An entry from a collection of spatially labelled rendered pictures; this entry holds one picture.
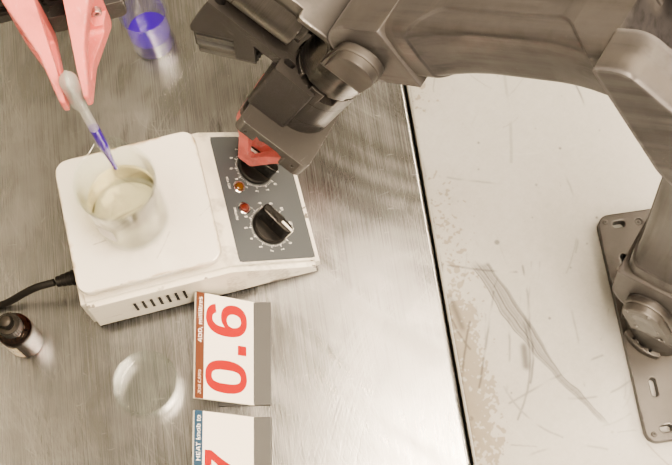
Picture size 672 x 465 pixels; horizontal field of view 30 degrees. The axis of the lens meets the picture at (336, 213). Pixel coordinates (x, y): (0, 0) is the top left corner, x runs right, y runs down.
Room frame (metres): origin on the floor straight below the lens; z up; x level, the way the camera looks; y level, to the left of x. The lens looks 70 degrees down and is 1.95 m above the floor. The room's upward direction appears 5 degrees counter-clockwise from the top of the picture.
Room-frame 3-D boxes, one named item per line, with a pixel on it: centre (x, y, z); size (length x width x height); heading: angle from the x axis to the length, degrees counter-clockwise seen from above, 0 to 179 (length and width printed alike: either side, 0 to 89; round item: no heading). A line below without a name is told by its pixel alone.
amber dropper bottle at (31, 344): (0.29, 0.28, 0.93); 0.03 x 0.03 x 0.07
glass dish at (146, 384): (0.24, 0.17, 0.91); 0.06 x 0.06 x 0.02
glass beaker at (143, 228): (0.37, 0.17, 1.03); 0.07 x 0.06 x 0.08; 8
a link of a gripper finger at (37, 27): (0.41, 0.16, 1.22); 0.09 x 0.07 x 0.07; 10
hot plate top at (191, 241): (0.37, 0.16, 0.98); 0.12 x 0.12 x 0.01; 10
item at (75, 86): (0.37, 0.16, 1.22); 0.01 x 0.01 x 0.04; 10
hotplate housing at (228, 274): (0.38, 0.14, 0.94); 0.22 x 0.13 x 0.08; 100
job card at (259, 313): (0.27, 0.10, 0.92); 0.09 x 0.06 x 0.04; 177
